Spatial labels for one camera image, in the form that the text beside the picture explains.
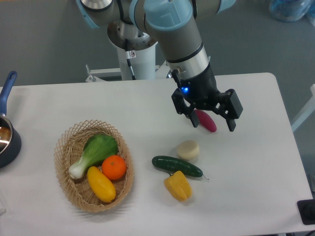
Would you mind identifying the yellow bell pepper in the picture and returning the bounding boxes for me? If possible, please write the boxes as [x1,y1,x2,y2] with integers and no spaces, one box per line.
[164,171,192,202]

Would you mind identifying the magenta sweet potato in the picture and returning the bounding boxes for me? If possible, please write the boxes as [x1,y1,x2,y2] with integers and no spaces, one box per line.
[195,110,217,133]

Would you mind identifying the green bok choy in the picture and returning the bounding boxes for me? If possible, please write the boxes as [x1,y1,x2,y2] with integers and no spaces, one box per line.
[68,133,118,179]

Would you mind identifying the yellow mango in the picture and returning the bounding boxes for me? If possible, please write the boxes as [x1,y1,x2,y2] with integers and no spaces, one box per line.
[87,166,116,203]

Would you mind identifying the dark blue saucepan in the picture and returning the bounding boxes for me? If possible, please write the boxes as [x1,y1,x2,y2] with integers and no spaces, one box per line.
[0,71,22,168]

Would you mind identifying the clear blue plastic container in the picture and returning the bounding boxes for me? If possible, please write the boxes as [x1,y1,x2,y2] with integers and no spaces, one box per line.
[269,0,313,23]

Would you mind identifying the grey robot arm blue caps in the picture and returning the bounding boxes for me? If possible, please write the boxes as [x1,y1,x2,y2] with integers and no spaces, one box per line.
[77,0,243,131]

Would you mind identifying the dark green cucumber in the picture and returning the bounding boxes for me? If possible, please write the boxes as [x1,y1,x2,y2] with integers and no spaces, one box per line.
[152,155,209,180]

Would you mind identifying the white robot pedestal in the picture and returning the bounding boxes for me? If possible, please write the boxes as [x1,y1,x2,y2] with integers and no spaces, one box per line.
[85,21,170,83]

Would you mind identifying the black device at table edge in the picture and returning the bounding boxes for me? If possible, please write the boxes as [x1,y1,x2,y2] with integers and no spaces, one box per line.
[297,199,315,225]

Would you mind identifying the woven wicker basket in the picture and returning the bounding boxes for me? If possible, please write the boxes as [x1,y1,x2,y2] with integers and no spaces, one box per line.
[54,120,134,212]

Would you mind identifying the orange fruit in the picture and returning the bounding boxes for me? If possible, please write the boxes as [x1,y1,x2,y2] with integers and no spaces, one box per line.
[101,155,127,180]

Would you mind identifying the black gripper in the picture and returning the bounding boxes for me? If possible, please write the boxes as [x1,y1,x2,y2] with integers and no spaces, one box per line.
[171,65,243,132]

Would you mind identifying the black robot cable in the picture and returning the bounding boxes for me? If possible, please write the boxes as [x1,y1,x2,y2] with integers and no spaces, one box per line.
[124,38,137,81]

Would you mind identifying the white metal frame right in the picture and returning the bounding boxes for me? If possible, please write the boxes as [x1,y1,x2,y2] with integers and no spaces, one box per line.
[291,84,315,132]

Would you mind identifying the beige round potato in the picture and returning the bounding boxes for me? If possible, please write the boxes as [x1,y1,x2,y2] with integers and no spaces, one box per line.
[176,140,200,161]

